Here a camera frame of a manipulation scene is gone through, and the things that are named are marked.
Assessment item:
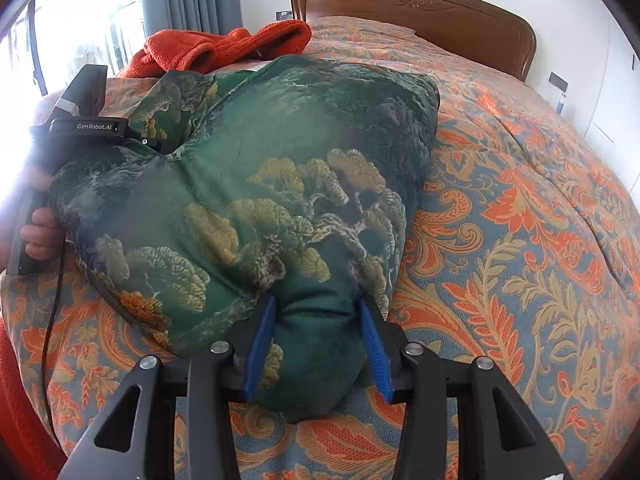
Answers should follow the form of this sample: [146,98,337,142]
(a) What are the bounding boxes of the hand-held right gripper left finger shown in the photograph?
[59,294,278,480]

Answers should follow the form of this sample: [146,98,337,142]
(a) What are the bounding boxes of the person's left hand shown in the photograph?
[19,206,61,262]

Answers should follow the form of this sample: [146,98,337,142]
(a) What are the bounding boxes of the white wardrobe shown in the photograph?
[590,0,640,151]

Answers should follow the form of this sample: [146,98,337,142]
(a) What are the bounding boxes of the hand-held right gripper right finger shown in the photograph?
[356,299,573,480]

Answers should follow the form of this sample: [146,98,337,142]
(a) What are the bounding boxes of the red ribbed cloth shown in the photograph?
[0,325,66,466]

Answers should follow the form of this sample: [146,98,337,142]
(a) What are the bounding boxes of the window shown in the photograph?
[0,0,146,126]

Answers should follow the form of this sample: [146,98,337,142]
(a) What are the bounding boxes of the wooden headboard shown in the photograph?
[290,0,537,82]

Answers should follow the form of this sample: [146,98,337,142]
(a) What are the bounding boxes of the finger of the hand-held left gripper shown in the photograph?
[127,127,173,156]

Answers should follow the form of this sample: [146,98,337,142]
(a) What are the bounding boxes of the orange floral bedspread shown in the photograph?
[0,15,640,480]

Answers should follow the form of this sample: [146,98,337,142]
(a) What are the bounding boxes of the black cable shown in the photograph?
[41,237,68,396]

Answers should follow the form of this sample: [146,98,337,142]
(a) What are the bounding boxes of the green landscape print jacket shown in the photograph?
[50,55,442,418]

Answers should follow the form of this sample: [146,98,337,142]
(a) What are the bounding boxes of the red knit sweater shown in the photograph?
[119,19,312,79]

